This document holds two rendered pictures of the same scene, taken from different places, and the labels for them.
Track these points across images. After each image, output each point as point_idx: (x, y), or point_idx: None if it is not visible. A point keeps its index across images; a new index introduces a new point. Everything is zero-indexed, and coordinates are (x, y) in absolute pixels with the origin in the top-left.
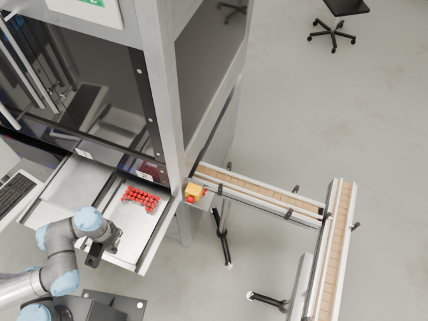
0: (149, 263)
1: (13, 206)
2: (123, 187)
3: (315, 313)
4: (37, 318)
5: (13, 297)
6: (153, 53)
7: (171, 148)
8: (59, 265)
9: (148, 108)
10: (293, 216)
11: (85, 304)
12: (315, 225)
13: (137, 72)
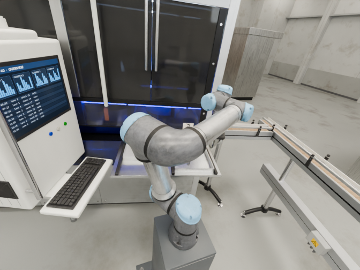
0: (218, 169)
1: (95, 174)
2: None
3: (310, 155)
4: (193, 201)
5: (230, 115)
6: (233, 8)
7: (218, 84)
8: (238, 100)
9: (215, 54)
10: (260, 132)
11: None
12: (270, 133)
13: (219, 25)
